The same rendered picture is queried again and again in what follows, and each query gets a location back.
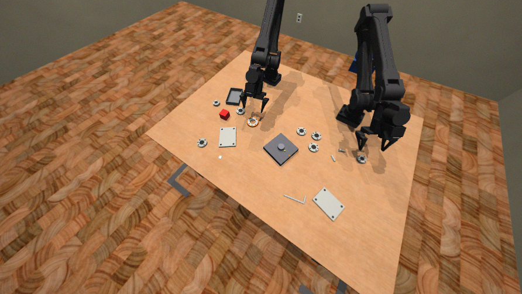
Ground white rectangular plate with four holes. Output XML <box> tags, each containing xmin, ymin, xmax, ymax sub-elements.
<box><xmin>312</xmin><ymin>187</ymin><xmax>345</xmax><ymax>221</ymax></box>

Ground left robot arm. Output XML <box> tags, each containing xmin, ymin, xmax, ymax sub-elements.
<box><xmin>338</xmin><ymin>4</ymin><xmax>411</xmax><ymax>141</ymax></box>

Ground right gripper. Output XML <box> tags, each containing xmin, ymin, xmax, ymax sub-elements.
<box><xmin>239</xmin><ymin>91</ymin><xmax>269</xmax><ymax>113</ymax></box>

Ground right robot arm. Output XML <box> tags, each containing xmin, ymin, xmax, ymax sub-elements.
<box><xmin>245</xmin><ymin>0</ymin><xmax>284</xmax><ymax>97</ymax></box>

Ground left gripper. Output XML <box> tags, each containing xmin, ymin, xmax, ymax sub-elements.
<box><xmin>355</xmin><ymin>116</ymin><xmax>398</xmax><ymax>152</ymax></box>

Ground red cube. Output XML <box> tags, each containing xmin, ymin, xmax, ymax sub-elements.
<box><xmin>219</xmin><ymin>109</ymin><xmax>230</xmax><ymax>120</ymax></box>

